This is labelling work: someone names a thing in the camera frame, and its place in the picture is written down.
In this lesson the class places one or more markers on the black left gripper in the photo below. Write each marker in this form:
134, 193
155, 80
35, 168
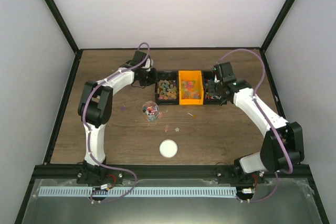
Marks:
154, 79

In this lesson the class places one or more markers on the black bin with lollipops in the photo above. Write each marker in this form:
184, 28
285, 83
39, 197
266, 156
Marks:
210, 96

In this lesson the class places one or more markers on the black bin with popsicle candies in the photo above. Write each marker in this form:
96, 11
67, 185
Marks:
167, 88

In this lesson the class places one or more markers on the yellow bin with star candies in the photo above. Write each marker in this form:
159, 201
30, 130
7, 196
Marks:
191, 88

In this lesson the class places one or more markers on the clear plastic cup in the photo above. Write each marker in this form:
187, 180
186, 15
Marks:
150, 110

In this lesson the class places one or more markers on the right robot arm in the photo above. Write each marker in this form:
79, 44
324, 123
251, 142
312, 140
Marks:
282, 146

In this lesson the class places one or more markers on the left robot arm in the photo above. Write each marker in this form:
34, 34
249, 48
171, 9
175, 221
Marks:
95, 106

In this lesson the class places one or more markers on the white round lid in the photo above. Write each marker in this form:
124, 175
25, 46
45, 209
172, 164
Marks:
168, 148

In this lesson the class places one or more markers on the black frame base bar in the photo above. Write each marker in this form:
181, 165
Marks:
168, 172

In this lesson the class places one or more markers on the light blue slotted rail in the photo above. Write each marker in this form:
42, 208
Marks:
211, 192

